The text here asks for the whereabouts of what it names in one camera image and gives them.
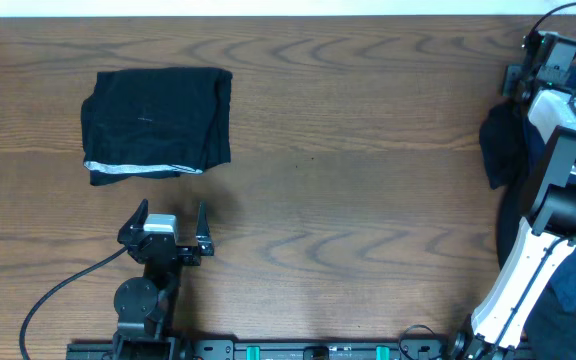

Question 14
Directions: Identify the folded black garment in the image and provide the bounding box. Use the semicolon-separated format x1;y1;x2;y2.
80;67;233;186

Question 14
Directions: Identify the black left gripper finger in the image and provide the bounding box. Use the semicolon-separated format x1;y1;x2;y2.
117;199;149;245
195;202;214;256

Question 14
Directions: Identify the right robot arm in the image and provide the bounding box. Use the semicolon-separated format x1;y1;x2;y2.
447;30;576;359

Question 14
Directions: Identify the black garment pile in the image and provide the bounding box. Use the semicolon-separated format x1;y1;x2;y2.
479;100;528;268

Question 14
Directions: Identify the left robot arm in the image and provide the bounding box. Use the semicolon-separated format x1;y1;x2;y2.
112;200;215;360

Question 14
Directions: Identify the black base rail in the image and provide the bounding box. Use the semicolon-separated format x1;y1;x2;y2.
65;338;534;360

